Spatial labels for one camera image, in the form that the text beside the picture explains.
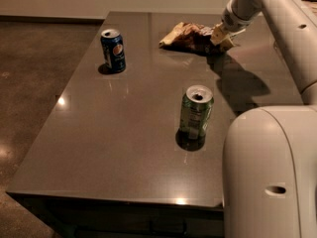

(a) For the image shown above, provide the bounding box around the blue pepsi can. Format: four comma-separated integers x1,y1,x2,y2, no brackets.
100,29,126,72

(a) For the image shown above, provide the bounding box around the green soda can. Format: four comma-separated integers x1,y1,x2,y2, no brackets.
179,85,214,140

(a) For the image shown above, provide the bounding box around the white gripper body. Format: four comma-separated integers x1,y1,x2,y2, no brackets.
222,5,251,33

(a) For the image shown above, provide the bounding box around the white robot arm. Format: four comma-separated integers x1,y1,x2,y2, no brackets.
221,0,317,238

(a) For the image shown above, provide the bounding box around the brown chip bag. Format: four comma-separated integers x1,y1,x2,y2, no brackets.
158,22,225,56

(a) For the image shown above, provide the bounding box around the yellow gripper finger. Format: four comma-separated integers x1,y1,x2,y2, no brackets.
211,23,228,46
219,36,234,52

